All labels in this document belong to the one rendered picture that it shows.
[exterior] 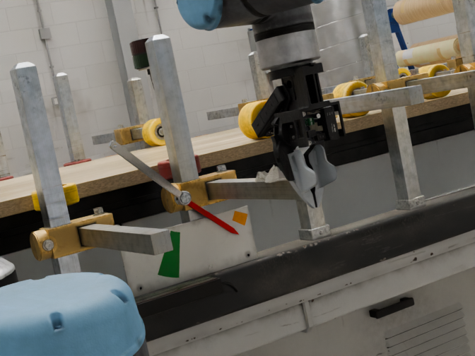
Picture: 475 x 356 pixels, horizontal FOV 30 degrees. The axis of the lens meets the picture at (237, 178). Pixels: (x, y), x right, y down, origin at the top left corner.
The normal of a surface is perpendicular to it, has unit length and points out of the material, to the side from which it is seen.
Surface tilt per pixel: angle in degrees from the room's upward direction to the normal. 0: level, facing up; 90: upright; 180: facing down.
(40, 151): 90
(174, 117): 90
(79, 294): 5
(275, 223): 90
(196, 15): 89
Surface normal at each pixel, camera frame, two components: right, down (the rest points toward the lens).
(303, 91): -0.85, 0.22
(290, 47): 0.00, 0.08
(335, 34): -0.32, 0.15
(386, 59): 0.50, -0.02
